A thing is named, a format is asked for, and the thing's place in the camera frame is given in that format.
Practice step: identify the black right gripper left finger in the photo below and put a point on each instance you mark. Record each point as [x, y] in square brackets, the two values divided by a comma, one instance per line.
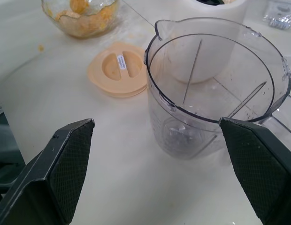
[54, 178]

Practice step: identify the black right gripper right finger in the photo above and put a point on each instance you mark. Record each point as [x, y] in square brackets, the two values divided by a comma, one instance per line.
[260, 168]

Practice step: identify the peach blender lid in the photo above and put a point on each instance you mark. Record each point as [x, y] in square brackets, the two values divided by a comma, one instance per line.
[112, 82]

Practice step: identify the clear plastic blender jug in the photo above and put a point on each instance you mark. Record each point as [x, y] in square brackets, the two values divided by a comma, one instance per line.
[159, 112]

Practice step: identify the glass bowl with orange pieces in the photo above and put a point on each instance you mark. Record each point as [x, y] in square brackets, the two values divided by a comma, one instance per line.
[89, 25]

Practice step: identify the dark grey object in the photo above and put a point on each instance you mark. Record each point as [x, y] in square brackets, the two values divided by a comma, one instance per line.
[7, 145]

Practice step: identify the clear bag with grey contents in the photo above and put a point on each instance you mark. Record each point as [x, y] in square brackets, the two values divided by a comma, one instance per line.
[280, 17]

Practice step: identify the white blender base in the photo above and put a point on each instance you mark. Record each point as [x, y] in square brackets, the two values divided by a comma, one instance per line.
[230, 11]

